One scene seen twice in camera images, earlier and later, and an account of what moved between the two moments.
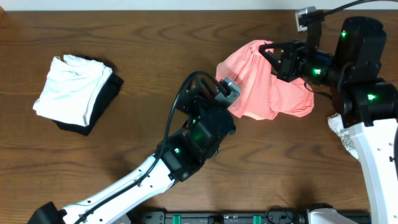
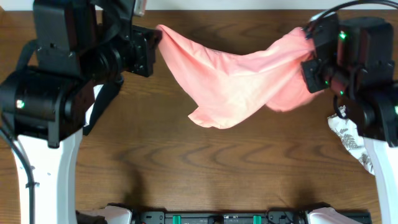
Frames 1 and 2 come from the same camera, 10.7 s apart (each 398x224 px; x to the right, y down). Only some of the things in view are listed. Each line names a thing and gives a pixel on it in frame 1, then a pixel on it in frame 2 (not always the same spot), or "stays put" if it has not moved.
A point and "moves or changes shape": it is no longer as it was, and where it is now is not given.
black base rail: [221, 217] stays put
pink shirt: [263, 94] moves or changes shape
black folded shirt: [109, 93] stays put
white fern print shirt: [336, 122] stays put
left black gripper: [187, 99] -> [140, 42]
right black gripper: [288, 67] -> [312, 70]
